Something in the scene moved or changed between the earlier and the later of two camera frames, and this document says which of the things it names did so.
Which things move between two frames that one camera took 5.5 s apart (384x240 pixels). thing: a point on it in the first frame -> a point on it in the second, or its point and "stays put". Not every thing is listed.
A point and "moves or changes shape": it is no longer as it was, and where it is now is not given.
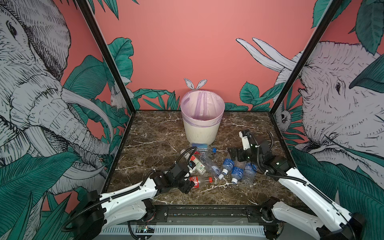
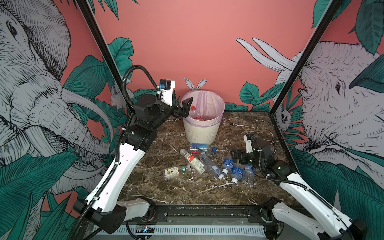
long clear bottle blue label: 209,164 stays put
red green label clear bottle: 199,166 moves or changes shape
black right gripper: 240,158 stays put
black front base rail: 228,213 stays put
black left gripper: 188,186 -> 185,108
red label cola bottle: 197,181 -> 197,115
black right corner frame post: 331,11 stays put
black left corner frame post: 86,9 stays put
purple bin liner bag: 202,108 stays put
